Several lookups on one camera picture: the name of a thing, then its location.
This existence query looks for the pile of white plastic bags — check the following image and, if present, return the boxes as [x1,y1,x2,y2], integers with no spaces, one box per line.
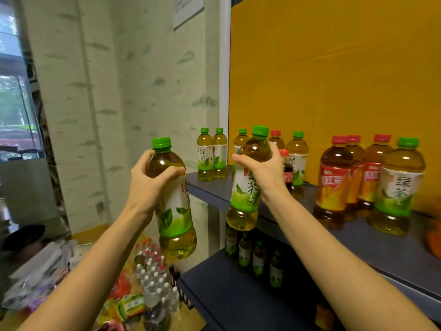
[1,239,78,311]

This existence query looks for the clear plastic bottle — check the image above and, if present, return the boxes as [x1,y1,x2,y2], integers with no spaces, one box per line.
[143,289,171,331]

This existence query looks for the black round seat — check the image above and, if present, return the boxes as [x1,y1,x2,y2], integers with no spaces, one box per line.
[1,224,46,252]

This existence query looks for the red-capped amber tea bottle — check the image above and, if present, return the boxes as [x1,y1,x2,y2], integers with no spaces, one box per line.
[344,135,367,222]
[312,135,355,230]

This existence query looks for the white paper notice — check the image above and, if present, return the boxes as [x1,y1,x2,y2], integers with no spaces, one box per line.
[172,0,205,31]

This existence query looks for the person's left hand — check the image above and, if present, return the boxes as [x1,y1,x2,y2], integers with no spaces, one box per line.
[125,149,187,223]

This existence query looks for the red snack packet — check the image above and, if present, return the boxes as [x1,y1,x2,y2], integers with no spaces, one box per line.
[110,275,131,300]

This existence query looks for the person's right forearm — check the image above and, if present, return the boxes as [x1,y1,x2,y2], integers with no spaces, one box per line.
[263,188,438,331]

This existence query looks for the group of green-label tea bottles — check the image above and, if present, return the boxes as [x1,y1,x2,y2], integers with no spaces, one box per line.
[232,128,427,237]

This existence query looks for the group of dark cola bottles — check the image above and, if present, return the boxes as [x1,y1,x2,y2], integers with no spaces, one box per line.
[279,149,294,194]

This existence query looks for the person's right hand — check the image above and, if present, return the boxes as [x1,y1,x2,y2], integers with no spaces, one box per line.
[232,141,290,204]

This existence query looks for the cluster of small white bottles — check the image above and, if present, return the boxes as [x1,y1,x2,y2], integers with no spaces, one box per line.
[133,237,181,318]

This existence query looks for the glass window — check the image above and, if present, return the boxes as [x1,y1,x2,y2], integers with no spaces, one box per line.
[0,0,45,161]

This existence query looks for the white shelf side post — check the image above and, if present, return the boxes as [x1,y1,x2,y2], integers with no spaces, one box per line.
[219,0,232,169]

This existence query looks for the yellow snack packet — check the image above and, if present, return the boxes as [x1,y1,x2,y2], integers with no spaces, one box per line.
[93,299,119,328]

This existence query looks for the person's left forearm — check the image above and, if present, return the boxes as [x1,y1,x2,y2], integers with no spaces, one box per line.
[17,203,154,331]

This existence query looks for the green snack box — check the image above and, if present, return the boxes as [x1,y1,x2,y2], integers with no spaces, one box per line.
[115,294,145,321]

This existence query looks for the orange backing board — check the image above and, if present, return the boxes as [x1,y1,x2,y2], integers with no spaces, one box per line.
[227,0,441,216]

